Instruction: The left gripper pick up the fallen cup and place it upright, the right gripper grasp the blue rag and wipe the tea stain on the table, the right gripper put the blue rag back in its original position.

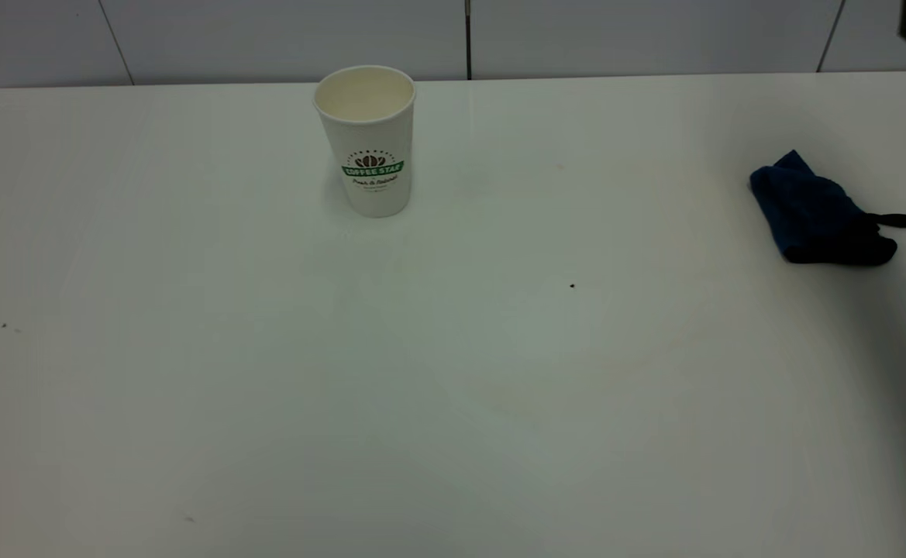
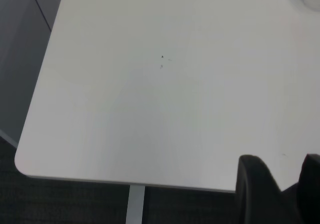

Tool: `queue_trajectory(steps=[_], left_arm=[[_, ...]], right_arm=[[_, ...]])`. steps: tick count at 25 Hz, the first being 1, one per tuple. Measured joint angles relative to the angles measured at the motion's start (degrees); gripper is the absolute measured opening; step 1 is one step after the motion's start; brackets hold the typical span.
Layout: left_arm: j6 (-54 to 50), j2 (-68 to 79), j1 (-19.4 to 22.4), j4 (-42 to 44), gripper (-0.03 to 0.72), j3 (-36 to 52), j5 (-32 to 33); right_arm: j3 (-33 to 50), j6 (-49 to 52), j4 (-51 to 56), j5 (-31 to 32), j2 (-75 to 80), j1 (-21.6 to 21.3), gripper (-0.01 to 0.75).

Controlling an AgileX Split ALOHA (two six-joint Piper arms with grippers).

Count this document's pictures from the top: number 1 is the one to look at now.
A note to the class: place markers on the blue microfiber cloth black trim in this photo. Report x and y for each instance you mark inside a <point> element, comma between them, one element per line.
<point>809,209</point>

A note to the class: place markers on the white paper coffee cup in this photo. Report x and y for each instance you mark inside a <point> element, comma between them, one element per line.
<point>367,147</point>

